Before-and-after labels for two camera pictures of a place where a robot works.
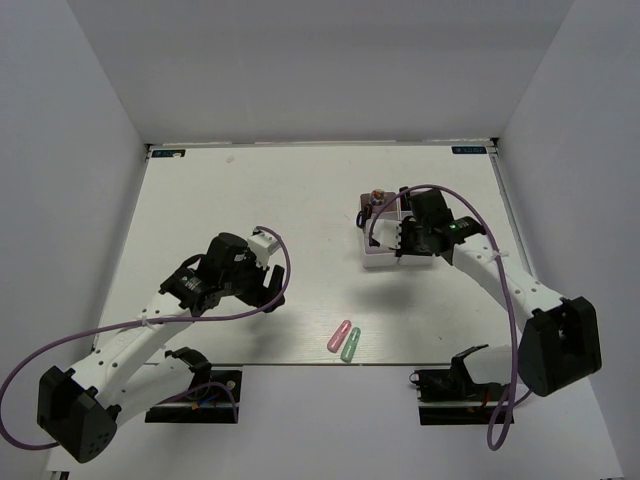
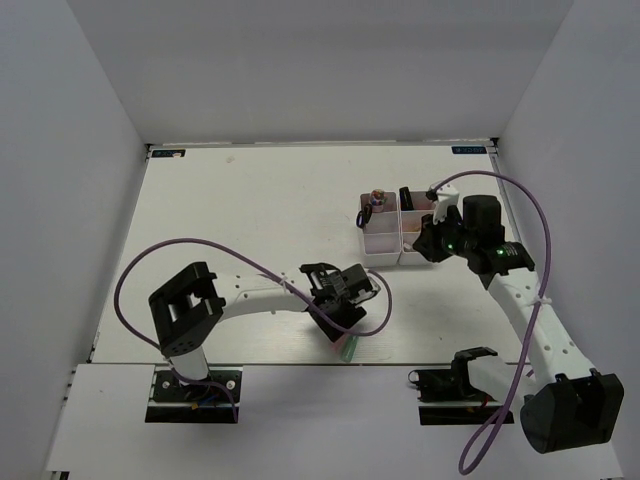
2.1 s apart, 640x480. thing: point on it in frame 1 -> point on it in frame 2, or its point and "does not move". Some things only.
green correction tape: x=350 y=345 does not move
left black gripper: x=262 y=295 -> x=351 y=313
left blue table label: x=168 y=153 does not move
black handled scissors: x=363 y=215 does not move
